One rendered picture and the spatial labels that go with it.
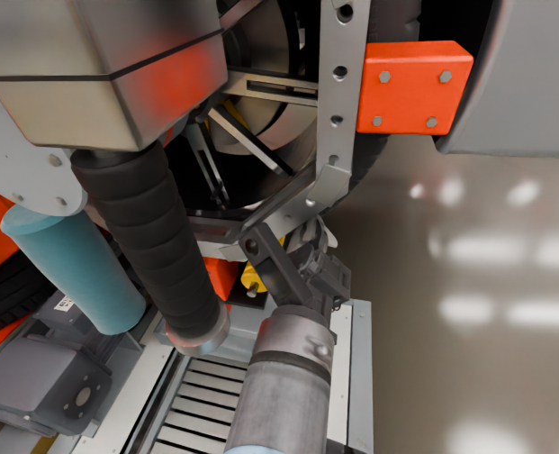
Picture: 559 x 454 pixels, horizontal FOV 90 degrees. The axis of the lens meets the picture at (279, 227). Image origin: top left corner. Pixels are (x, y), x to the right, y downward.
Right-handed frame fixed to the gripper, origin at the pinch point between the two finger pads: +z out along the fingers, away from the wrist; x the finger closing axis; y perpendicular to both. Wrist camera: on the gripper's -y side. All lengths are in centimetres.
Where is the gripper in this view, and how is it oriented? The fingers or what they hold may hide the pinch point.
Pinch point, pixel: (309, 215)
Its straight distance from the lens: 48.0
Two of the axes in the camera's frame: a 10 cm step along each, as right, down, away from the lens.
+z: 2.2, -6.6, 7.2
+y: 7.3, 6.0, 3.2
